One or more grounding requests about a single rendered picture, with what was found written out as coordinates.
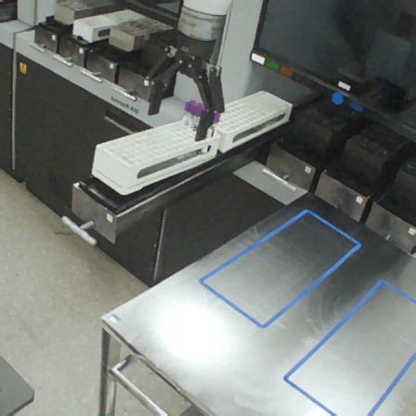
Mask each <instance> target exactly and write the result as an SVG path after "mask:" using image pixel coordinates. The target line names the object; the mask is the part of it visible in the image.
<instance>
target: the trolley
mask: <svg viewBox="0 0 416 416"><path fill-rule="evenodd" d="M100 326H101V327H102V332H101V336H102V341H101V349H100V355H101V358H100V366H99V371H100V375H99V384H98V387H99V391H98V401H97V402H98V408H97V416H114V414H115V411H114V409H115V402H116V397H117V396H116V390H117V384H118V383H119V384H120V385H121V386H122V387H125V389H126V390H127V391H128V392H129V393H130V394H131V395H132V396H134V397H135V398H136V399H137V400H138V401H139V402H140V403H141V404H143V405H144V406H145V407H146V408H147V409H148V410H150V411H151V412H152V413H153V414H154V415H155V416H170V415H169V414H168V413H166V412H165V411H164V410H163V409H161V408H160V407H158V406H157V405H156V404H155V403H154V402H153V401H152V400H150V399H149V398H148V397H147V395H146V394H145V393H144V392H142V391H140V390H139V389H138V388H137V387H136V386H135V385H134V384H133V383H131V382H130V381H129V380H128V379H127V378H126V377H125V376H124V375H123V374H122V372H123V371H125V370H126V369H127V368H130V367H132V366H133V365H135V364H136V363H137V360H136V358H138V359H139V360H140V361H141V362H142V363H143V364H145V365H146V366H147V367H148V368H149V369H150V370H151V371H152V372H153V373H154V374H156V375H157V376H159V377H160V378H161V379H162V380H163V381H164V382H165V383H166V384H168V385H170V386H171V387H172V388H173V389H174V390H175V391H177V393H178V394H179V395H181V396H182V397H183V398H185V399H186V400H187V401H188V402H189V404H192V405H191V406H190V407H189V408H188V409H186V410H184V411H183V412H182V413H181V414H179V415H178V416H401V415H402V414H403V413H404V411H405V410H406V408H407V407H408V406H409V405H410V403H411V401H412V399H413V398H414V397H415V396H416V259H415V258H413V256H411V255H409V254H408V253H406V252H405V251H404V250H403V251H402V250H400V248H398V247H396V246H395V244H393V243H391V242H390V241H389V240H385V239H384V238H383V237H381V236H379V235H378V234H377V233H375V232H373V231H372V230H371V229H369V228H368V227H365V225H363V224H361V223H360V222H358V221H356V220H355V219H353V218H351V217H350V216H348V215H347V214H345V213H343V212H342V211H340V210H338V209H337V208H336V207H334V206H332V205H331V204H329V203H327V202H326V201H324V200H323V199H321V198H320V197H318V196H317V195H315V194H313V193H312V192H310V191H308V192H307V193H306V194H305V195H303V196H302V197H300V198H298V199H297V200H295V201H293V202H291V203H289V204H288V205H286V206H285V207H283V208H281V209H280V210H278V211H277V212H276V213H274V214H272V215H270V216H269V217H267V218H265V219H264V220H262V221H260V222H259V223H257V224H255V225H254V226H252V227H250V228H248V229H247V230H245V231H243V232H242V233H241V234H240V235H238V236H236V237H235V238H234V239H233V240H231V241H229V242H227V243H226V244H224V245H223V246H220V247H218V248H217V249H215V250H213V251H212V252H210V253H208V254H207V255H205V256H204V257H202V258H201V259H199V260H197V261H196V262H194V263H192V264H191V265H189V266H187V267H185V268H184V269H182V270H180V271H179V272H176V273H175V274H174V275H172V276H171V277H169V278H167V279H165V280H163V281H162V282H160V283H159V284H157V285H155V286H154V287H152V288H150V289H149V290H146V291H145V292H143V293H142V294H140V295H139V296H137V297H135V298H134V299H132V300H130V301H129V302H127V303H126V304H122V305H120V306H118V308H116V309H114V310H113V311H111V312H110V313H107V314H106V315H104V316H103V317H102V318H101V319H100ZM121 345H122V346H123V347H124V348H127V349H128V350H129V351H130V352H131V353H132V354H133V355H134V356H135V357H134V356H133V355H129V356H127V357H124V358H123V359H122V360H121V361H120V352H121Z"/></svg>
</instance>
